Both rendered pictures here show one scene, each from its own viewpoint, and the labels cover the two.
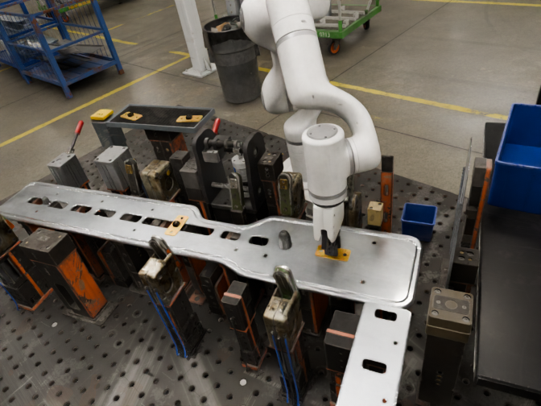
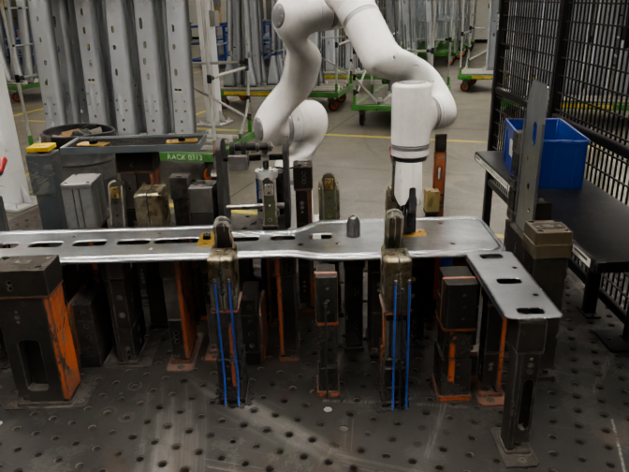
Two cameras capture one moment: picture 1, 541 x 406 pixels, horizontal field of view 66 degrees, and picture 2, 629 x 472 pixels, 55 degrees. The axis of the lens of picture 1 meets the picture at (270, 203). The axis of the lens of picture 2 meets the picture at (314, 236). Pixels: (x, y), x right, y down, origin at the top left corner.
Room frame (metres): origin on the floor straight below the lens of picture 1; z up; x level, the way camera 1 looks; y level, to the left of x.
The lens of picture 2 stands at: (-0.33, 0.71, 1.52)
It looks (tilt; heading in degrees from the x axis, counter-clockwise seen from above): 21 degrees down; 331
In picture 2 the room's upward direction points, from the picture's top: 2 degrees counter-clockwise
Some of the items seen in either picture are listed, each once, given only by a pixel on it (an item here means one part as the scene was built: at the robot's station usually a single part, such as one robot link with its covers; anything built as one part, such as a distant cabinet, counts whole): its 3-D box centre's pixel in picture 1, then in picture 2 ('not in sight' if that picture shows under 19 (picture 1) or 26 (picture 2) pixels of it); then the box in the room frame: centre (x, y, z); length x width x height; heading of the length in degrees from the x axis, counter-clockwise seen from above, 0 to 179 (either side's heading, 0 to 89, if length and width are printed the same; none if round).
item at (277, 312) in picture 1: (289, 348); (393, 327); (0.57, 0.02, 0.87); 0.12 x 0.09 x 0.35; 151
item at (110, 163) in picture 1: (133, 200); (95, 253); (1.25, 0.49, 0.90); 0.13 x 0.10 x 0.41; 151
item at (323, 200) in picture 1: (328, 189); (409, 149); (0.72, -0.13, 1.20); 0.09 x 0.08 x 0.03; 151
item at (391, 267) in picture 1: (170, 227); (197, 243); (0.95, 0.30, 1.00); 1.38 x 0.22 x 0.02; 61
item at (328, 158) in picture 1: (327, 158); (412, 112); (0.72, -0.13, 1.28); 0.09 x 0.08 x 0.13; 92
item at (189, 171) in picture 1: (208, 209); (210, 251); (1.13, 0.21, 0.89); 0.13 x 0.11 x 0.38; 151
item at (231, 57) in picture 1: (235, 60); (86, 180); (4.06, 0.07, 0.36); 0.54 x 0.50 x 0.73; 131
